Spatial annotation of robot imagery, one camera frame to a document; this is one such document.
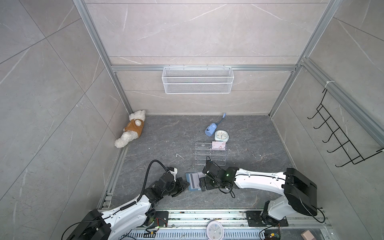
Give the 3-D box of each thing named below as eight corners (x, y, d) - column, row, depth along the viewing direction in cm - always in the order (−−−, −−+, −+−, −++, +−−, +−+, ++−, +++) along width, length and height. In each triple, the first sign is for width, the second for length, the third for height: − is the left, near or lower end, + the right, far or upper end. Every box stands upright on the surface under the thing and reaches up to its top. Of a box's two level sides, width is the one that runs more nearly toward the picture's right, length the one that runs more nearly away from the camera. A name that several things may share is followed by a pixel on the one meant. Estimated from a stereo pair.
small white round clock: (214, 141, 106) (215, 139, 103) (214, 132, 111) (214, 130, 109) (228, 141, 106) (229, 139, 103) (227, 132, 111) (227, 130, 109)
